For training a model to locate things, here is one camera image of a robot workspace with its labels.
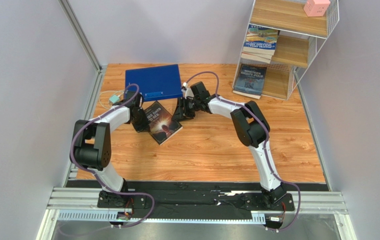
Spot white wire wooden shelf rack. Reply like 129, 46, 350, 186
234, 0, 339, 100

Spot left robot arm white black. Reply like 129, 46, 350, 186
70, 92, 150, 208

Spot teal charger with white cable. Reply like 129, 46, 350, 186
98, 90, 125, 110

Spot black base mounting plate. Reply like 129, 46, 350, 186
97, 181, 295, 220

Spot blue file folder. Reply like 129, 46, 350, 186
125, 64, 182, 102

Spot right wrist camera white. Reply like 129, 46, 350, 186
181, 82, 194, 98

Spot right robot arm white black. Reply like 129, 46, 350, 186
172, 81, 286, 206

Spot Nineteen Eighty-Four book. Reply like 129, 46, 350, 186
232, 63, 267, 99

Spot Three Days To See book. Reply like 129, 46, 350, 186
145, 101, 183, 145

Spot pink cube power socket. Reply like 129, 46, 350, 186
303, 0, 330, 17

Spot blue 91-Storey Treehouse book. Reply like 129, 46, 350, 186
243, 24, 279, 52

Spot orange 78-Storey Treehouse book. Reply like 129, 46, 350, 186
241, 52, 271, 64

